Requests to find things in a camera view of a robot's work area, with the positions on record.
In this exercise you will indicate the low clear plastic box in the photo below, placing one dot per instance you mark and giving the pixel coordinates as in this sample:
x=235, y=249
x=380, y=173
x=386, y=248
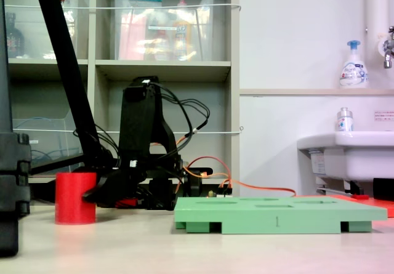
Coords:
x=46, y=141

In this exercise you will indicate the black block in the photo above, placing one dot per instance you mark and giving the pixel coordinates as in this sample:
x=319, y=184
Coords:
x=383, y=189

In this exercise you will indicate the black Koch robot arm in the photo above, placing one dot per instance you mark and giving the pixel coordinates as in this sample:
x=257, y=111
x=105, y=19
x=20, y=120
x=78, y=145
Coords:
x=138, y=117

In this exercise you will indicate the red cylinder block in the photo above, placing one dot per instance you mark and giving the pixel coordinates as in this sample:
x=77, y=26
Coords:
x=70, y=200

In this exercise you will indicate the beige shelf unit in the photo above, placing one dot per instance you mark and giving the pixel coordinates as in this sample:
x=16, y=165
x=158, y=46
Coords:
x=200, y=69

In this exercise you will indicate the narrow clear plastic bin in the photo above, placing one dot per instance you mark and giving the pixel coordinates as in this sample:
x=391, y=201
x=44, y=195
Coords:
x=78, y=24

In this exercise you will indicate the red printed wall label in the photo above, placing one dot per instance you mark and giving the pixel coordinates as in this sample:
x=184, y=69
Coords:
x=384, y=116

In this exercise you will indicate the large clear plastic bin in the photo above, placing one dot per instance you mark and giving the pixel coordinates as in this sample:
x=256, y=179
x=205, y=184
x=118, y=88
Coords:
x=203, y=40

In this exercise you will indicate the green shape sorting board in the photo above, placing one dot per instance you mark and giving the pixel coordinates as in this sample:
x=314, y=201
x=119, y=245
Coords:
x=246, y=218

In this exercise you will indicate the small clear bottle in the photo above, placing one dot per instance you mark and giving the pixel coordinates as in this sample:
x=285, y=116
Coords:
x=344, y=123

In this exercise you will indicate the metal faucet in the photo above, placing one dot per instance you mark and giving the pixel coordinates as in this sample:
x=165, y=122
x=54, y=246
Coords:
x=388, y=58

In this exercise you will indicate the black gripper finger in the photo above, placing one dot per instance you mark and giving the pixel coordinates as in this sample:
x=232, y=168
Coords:
x=101, y=192

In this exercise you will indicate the yellow label bottle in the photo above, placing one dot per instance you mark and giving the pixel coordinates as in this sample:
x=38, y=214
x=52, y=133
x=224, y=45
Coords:
x=182, y=34

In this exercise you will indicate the black tripod brace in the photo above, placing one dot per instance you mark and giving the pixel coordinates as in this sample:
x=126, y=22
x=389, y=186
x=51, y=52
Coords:
x=55, y=163

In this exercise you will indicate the dark glass bottle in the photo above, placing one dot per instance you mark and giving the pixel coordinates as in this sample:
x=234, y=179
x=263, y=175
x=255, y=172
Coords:
x=13, y=40

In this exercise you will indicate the pink pouch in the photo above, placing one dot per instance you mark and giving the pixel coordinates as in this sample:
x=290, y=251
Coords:
x=132, y=40

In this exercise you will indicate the white pump soap bottle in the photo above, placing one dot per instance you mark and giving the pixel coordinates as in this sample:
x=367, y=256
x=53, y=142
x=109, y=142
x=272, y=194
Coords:
x=354, y=74

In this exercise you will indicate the red arm base mount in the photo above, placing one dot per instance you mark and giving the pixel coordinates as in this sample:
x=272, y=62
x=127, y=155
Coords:
x=129, y=203

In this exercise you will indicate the small circuit board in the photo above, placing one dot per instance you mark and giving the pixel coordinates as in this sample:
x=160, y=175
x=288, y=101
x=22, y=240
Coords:
x=224, y=192

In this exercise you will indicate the white sink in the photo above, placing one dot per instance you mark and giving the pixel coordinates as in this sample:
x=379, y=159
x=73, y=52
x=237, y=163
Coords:
x=363, y=157

